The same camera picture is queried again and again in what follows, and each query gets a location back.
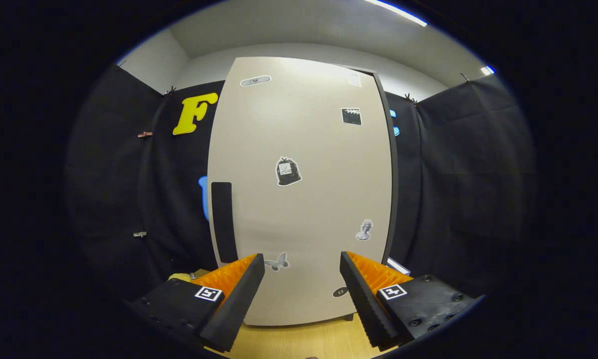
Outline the black backdrop cloth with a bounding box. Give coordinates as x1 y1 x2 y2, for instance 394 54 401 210
65 62 538 305

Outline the beige shoe cabinet door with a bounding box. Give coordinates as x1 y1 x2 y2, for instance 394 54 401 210
207 56 393 326

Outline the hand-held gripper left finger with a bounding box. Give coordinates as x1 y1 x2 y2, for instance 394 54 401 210
125 253 266 354

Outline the long ceiling light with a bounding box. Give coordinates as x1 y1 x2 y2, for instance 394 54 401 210
364 0 428 27

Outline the flat cardboard box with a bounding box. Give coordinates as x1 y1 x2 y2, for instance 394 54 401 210
386 257 412 276

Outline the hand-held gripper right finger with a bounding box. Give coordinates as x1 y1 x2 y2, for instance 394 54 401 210
340 251 484 350

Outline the black door handle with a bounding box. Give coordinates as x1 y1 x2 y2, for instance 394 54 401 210
211 182 239 264

